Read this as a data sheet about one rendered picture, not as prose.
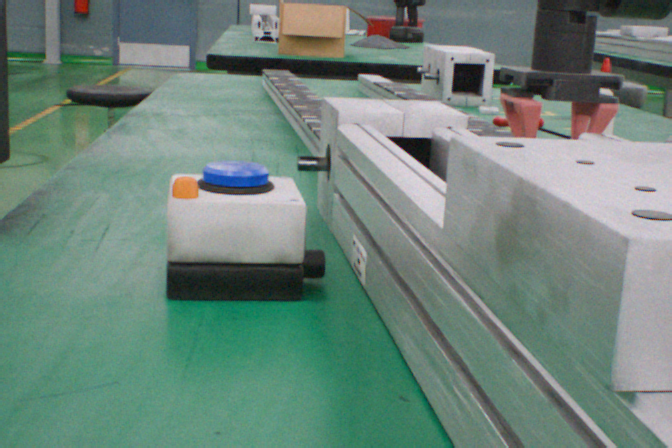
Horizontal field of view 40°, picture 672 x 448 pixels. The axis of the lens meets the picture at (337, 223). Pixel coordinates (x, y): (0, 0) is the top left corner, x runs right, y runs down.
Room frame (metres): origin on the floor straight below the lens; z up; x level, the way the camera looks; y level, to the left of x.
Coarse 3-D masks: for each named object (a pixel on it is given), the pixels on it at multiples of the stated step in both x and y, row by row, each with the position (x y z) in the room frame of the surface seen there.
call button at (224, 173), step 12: (204, 168) 0.55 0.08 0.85; (216, 168) 0.54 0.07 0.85; (228, 168) 0.54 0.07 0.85; (240, 168) 0.55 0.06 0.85; (252, 168) 0.55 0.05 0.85; (264, 168) 0.56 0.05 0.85; (204, 180) 0.55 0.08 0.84; (216, 180) 0.54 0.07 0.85; (228, 180) 0.54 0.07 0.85; (240, 180) 0.54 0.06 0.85; (252, 180) 0.54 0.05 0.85; (264, 180) 0.55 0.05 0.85
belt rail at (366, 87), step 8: (360, 80) 1.84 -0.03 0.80; (368, 80) 1.76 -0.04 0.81; (376, 80) 1.75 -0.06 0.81; (384, 80) 1.76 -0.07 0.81; (360, 88) 1.84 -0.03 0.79; (368, 88) 1.78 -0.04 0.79; (376, 88) 1.68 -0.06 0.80; (376, 96) 1.67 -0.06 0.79; (384, 96) 1.64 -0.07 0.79; (392, 96) 1.54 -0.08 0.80
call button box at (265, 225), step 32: (224, 192) 0.53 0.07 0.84; (256, 192) 0.54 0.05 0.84; (288, 192) 0.55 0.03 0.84; (192, 224) 0.51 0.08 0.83; (224, 224) 0.52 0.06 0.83; (256, 224) 0.52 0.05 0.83; (288, 224) 0.52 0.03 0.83; (192, 256) 0.51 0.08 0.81; (224, 256) 0.52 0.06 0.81; (256, 256) 0.52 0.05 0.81; (288, 256) 0.52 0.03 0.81; (320, 256) 0.56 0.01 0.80; (192, 288) 0.51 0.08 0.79; (224, 288) 0.52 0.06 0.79; (256, 288) 0.52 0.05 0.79; (288, 288) 0.52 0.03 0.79
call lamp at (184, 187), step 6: (180, 180) 0.52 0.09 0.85; (186, 180) 0.52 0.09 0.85; (192, 180) 0.52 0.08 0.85; (174, 186) 0.52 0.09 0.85; (180, 186) 0.52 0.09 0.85; (186, 186) 0.52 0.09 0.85; (192, 186) 0.52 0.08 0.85; (174, 192) 0.52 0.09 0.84; (180, 192) 0.51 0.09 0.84; (186, 192) 0.51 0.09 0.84; (192, 192) 0.52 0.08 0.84; (180, 198) 0.51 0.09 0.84; (186, 198) 0.51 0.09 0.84; (192, 198) 0.52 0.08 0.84
